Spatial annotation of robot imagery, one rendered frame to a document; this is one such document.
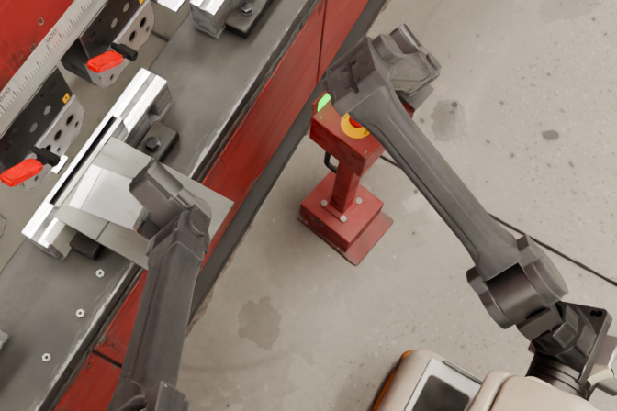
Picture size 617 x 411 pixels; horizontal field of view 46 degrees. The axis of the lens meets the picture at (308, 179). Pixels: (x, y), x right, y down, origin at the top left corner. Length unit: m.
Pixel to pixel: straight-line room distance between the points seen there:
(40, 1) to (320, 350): 1.54
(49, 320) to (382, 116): 0.77
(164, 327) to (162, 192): 0.27
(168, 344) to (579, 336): 0.57
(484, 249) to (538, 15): 1.92
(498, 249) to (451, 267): 1.36
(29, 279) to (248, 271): 0.98
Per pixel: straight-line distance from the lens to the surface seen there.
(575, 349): 1.09
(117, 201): 1.33
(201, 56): 1.58
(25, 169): 1.05
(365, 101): 0.94
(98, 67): 1.08
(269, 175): 2.34
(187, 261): 0.98
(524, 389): 0.94
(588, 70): 2.80
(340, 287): 2.29
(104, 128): 1.40
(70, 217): 1.34
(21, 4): 0.95
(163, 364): 0.83
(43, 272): 1.46
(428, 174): 0.97
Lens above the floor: 2.23
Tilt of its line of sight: 69 degrees down
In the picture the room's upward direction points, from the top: 7 degrees clockwise
